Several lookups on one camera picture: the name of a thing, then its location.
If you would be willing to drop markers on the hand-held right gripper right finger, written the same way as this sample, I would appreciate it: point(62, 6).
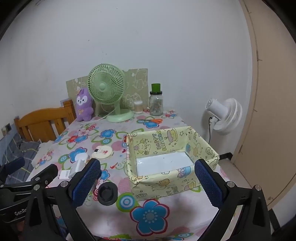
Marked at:
point(209, 185)

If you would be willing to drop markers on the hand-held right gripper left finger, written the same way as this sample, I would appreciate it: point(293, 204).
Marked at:
point(85, 185)

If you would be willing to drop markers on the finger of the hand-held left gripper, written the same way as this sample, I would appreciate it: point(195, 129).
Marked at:
point(46, 173)
point(15, 164)

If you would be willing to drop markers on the silver remote control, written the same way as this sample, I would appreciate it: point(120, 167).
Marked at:
point(67, 174)

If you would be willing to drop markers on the black round cap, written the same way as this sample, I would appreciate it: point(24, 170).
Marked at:
point(103, 197)

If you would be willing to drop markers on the white round case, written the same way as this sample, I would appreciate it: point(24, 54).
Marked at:
point(81, 157)

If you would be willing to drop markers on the yellow cartoon paper box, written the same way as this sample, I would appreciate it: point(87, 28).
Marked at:
point(157, 183)

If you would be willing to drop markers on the white standing fan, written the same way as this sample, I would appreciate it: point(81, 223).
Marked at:
point(229, 115)

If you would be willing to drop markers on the purple plush toy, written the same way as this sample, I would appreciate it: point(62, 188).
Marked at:
point(84, 109)

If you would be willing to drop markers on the beige door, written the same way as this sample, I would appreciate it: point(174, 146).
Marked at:
point(272, 115)

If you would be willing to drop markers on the cotton swab jar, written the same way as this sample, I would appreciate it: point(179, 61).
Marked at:
point(138, 107)

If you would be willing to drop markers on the glass jar with green lid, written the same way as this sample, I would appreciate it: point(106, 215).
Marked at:
point(156, 105)

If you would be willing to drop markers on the green desk fan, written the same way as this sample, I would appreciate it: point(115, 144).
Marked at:
point(101, 87)

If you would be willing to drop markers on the patterned cardboard sheet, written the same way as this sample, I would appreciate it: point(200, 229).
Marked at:
point(136, 83)

